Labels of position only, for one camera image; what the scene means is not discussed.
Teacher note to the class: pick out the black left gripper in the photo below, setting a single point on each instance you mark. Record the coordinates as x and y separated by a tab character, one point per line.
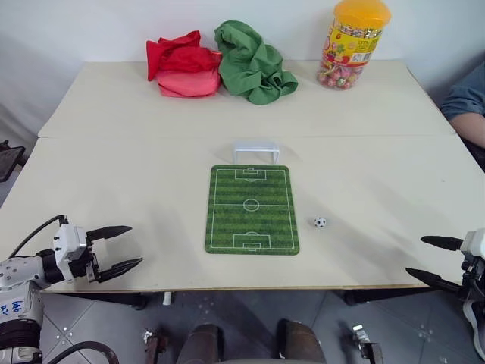
93	261

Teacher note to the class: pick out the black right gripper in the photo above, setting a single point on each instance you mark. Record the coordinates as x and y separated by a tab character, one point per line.
473	278

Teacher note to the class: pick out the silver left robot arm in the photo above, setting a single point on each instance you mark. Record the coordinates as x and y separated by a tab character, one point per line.
17	271

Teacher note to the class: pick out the small soccer ball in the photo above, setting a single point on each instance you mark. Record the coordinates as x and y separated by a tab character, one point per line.
320	222

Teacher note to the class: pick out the green soccer field mat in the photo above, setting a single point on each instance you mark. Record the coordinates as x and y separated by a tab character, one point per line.
252	220

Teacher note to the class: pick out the white table leg stub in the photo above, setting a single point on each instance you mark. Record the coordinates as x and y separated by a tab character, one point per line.
167	298

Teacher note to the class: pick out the dark rounded shape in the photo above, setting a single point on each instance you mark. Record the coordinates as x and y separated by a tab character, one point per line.
201	345
301	343

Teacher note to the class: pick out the black object beside table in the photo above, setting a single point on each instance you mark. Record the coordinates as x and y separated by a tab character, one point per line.
9	159

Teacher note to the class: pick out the person arm in denim sleeve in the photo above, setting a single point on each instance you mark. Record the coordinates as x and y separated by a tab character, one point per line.
466	102

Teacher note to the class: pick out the small white goal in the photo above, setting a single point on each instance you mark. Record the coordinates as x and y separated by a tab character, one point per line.
257	151

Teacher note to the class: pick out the red crumpled cloth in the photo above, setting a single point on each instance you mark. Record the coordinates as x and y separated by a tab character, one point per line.
185	72

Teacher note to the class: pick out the green crumpled cloth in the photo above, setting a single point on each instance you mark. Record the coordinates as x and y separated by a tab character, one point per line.
252	64

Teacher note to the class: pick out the candy jar with orange lid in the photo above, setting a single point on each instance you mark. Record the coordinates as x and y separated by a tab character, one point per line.
350	49

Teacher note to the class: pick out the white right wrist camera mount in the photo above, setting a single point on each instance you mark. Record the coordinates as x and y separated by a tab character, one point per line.
474	242

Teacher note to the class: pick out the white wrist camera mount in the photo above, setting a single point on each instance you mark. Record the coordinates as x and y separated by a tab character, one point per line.
474	242
68	240

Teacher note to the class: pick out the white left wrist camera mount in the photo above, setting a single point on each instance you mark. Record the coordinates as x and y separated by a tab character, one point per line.
68	240

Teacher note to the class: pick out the black table frame bar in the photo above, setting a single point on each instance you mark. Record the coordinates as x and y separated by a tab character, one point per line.
110	299

